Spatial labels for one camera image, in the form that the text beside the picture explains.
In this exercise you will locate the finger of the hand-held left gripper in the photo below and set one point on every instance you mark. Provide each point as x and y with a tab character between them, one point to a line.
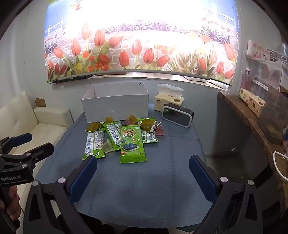
21	138
41	150

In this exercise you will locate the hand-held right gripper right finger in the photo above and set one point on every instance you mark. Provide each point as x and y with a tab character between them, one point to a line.
202	177

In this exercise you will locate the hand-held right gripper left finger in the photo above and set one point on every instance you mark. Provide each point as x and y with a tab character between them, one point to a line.
83	177

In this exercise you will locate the white cardboard box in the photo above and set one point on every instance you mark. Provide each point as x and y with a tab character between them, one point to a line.
117	108

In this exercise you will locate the person's left hand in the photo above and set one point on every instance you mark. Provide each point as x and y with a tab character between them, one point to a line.
15	198

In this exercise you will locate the white leather sofa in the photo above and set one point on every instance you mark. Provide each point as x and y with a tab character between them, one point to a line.
51	117

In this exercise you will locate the clear jelly cup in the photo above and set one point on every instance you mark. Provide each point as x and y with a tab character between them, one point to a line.
108	146

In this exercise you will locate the brown cardboard piece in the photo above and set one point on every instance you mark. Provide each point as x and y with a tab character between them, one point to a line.
40	102

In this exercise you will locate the small olive snack packet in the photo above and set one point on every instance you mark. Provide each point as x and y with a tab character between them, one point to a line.
109	119
132	118
94	126

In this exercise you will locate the blue tablecloth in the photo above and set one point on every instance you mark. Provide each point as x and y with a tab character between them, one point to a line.
146	184

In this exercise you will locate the large green seaweed packet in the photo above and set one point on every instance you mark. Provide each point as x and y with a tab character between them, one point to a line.
131	146

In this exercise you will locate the dark red snack packet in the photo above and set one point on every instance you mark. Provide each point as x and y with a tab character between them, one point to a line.
128	122
159	131

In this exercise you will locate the black digital clock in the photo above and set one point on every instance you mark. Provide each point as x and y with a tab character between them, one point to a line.
176	117

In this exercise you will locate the brown stone counter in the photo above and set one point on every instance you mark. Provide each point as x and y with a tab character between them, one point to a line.
247	126

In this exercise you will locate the patterned beige tissue pack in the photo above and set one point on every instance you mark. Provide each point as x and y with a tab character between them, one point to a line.
252	102

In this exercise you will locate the dark clear container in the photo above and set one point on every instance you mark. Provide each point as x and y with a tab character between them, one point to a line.
272	117

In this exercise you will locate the white window sill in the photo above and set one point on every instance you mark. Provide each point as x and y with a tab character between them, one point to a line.
112	77

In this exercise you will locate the clear plastic organizer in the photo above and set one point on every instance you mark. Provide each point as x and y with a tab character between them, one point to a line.
270	72

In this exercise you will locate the floral tissue pack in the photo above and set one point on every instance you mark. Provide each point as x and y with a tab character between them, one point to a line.
258	50

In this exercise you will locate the tulip printed roller blind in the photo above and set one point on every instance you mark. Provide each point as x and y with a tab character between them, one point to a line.
135	33

